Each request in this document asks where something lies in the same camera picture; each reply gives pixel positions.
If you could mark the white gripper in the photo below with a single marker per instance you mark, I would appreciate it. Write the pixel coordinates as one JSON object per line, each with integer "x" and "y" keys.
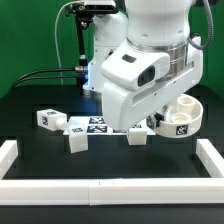
{"x": 122, "y": 108}

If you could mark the white round stool seat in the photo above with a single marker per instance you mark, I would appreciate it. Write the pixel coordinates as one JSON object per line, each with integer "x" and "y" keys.
{"x": 183, "y": 118}

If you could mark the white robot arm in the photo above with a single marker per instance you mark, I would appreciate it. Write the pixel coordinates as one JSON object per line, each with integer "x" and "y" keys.
{"x": 147, "y": 24}

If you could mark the white marker sheet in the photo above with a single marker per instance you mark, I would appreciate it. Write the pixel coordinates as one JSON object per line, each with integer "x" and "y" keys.
{"x": 95, "y": 125}

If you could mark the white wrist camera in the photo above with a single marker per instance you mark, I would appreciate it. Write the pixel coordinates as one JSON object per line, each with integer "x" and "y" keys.
{"x": 131, "y": 69}

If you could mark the white U-shaped frame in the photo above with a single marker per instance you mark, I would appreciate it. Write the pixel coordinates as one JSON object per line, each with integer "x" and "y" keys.
{"x": 115, "y": 191}

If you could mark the black camera on stand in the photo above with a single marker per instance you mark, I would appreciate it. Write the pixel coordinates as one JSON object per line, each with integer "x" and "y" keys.
{"x": 84, "y": 11}

